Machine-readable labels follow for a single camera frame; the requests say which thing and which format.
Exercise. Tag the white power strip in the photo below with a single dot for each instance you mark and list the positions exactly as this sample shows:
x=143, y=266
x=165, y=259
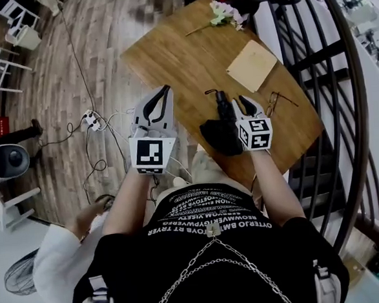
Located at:
x=92, y=120

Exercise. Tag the dark wooden stair steps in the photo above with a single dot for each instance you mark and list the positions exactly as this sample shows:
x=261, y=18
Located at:
x=320, y=171

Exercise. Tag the wooden table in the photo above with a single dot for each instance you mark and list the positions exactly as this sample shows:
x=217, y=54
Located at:
x=176, y=61

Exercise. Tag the black umbrella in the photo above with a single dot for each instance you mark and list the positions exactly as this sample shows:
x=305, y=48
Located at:
x=222, y=135

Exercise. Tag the thin-framed eyeglasses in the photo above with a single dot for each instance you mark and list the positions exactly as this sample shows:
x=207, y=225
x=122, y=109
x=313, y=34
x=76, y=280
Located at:
x=275, y=102

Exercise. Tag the person's left shoe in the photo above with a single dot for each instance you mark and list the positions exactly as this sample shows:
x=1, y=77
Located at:
x=180, y=180

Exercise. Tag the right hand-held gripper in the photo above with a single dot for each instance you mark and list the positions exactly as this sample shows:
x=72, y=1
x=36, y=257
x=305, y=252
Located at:
x=256, y=134

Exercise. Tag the white low stool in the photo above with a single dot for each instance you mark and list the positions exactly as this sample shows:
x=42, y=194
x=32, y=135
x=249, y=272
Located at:
x=4, y=206

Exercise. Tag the black metal stair railing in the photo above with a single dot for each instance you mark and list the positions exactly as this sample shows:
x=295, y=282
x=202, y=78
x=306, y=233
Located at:
x=357, y=103

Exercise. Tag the white waste bin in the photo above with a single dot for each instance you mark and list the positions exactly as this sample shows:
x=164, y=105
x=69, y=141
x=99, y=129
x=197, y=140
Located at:
x=26, y=37

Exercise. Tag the person's left forearm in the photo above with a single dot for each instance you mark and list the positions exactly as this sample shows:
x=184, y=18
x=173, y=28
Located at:
x=128, y=200

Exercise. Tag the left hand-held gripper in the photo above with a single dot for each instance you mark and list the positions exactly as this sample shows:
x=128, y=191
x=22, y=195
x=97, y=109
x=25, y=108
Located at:
x=149, y=152

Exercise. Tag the pale artificial flower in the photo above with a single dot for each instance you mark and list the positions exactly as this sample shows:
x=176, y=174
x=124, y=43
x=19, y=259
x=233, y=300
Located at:
x=225, y=14

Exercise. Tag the person's beige shorts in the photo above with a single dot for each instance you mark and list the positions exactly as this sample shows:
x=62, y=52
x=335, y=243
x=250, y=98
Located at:
x=207, y=169

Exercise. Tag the person's right forearm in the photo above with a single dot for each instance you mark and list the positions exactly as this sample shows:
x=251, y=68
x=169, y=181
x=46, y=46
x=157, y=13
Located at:
x=273, y=187

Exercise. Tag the white chair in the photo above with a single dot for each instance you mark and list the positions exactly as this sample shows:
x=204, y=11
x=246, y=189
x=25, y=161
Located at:
x=18, y=10

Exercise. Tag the tan notebook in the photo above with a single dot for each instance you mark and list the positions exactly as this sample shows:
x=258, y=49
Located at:
x=251, y=65

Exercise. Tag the person's black printed shirt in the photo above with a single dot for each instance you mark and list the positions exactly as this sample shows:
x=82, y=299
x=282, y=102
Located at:
x=211, y=275

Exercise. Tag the person's shoe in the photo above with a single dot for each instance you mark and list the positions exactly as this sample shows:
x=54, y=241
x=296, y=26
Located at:
x=37, y=127
x=180, y=180

